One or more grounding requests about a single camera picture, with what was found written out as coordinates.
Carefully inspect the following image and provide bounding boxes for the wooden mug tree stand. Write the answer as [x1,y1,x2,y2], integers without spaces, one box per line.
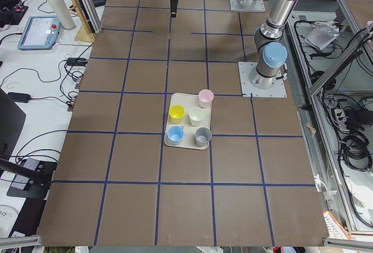
[68,0,95,43]

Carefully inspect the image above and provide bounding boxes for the black monitor stand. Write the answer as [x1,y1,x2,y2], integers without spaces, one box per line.
[1,91,57,199]

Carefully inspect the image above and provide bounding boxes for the black power adapter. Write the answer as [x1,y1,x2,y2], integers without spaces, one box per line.
[7,92,32,103]

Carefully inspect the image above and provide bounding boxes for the pink plastic cup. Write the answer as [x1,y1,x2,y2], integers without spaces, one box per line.
[198,89,214,108]

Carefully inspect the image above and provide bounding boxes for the grey plastic cup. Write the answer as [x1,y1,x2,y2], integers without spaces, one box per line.
[195,127,212,146]

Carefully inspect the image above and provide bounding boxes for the black cable bundle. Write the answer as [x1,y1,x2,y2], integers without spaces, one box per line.
[339,135,370,173]

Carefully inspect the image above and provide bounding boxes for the blue plastic cup on tray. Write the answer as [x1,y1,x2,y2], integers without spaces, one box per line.
[167,125,185,145]

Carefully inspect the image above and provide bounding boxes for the beige plastic tray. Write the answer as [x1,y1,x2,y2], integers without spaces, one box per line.
[164,93,212,150]

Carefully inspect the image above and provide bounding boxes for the cream white plastic cup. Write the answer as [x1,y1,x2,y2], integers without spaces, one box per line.
[189,107,205,126]

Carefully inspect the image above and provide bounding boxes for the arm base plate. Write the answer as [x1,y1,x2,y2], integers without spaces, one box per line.
[238,62,287,98]
[229,0,266,13]

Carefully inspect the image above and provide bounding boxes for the aluminium frame post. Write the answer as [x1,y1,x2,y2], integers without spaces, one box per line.
[78,0,102,34]

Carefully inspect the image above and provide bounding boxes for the blue teach pendant tablet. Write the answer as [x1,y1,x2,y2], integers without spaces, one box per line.
[17,16,61,51]

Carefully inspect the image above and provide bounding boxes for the yellow plastic cup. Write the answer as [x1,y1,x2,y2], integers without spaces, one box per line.
[168,104,185,124]

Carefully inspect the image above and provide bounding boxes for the crumpled white paper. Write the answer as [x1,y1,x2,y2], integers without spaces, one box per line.
[305,20,340,51]

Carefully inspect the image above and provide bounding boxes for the white cylindrical bottle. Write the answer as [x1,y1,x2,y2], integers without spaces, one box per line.
[47,0,76,30]

